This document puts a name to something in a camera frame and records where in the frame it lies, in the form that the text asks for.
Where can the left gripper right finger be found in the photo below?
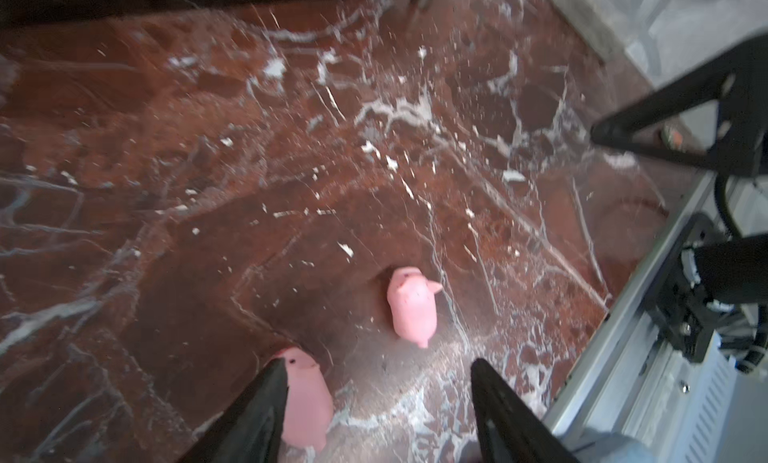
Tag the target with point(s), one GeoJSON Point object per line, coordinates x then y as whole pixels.
{"type": "Point", "coordinates": [508, 431]}

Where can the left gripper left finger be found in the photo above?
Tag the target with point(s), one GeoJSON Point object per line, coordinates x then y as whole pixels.
{"type": "Point", "coordinates": [250, 429]}

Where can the pink toy pig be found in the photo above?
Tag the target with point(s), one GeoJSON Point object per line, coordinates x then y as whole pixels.
{"type": "Point", "coordinates": [309, 405]}
{"type": "Point", "coordinates": [411, 298]}

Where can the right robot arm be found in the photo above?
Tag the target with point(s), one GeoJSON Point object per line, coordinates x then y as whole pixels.
{"type": "Point", "coordinates": [728, 96]}

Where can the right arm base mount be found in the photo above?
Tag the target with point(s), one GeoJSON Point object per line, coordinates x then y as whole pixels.
{"type": "Point", "coordinates": [690, 289]}

